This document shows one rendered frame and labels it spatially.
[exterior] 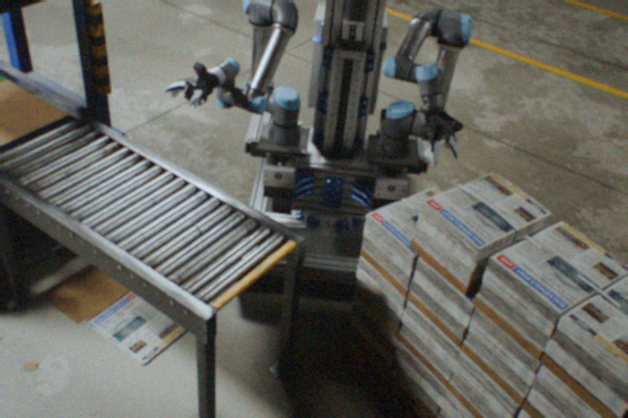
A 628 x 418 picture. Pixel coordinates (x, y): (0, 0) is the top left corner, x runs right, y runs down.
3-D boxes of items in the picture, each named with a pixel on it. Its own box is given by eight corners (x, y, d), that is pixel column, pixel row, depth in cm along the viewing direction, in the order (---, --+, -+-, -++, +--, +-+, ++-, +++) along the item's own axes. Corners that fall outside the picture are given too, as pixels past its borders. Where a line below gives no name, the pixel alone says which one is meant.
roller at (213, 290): (286, 244, 259) (287, 235, 256) (200, 313, 229) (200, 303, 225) (276, 238, 262) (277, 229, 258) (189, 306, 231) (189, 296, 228)
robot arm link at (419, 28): (416, -2, 280) (384, 58, 248) (442, 3, 278) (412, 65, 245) (412, 23, 289) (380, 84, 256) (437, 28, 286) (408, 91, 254)
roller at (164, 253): (235, 215, 271) (235, 206, 267) (146, 278, 240) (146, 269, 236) (225, 209, 272) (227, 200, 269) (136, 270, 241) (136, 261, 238)
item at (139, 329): (189, 327, 319) (189, 326, 319) (144, 364, 301) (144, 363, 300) (135, 290, 335) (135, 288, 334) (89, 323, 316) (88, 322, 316)
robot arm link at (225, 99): (235, 115, 271) (235, 90, 264) (212, 106, 275) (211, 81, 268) (245, 106, 276) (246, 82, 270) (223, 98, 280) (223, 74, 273)
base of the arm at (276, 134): (269, 127, 311) (270, 108, 305) (301, 130, 311) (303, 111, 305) (265, 144, 299) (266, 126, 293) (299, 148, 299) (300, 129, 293)
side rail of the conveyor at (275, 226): (305, 259, 264) (307, 236, 257) (296, 266, 260) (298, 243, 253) (79, 130, 320) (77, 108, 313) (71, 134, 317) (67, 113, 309)
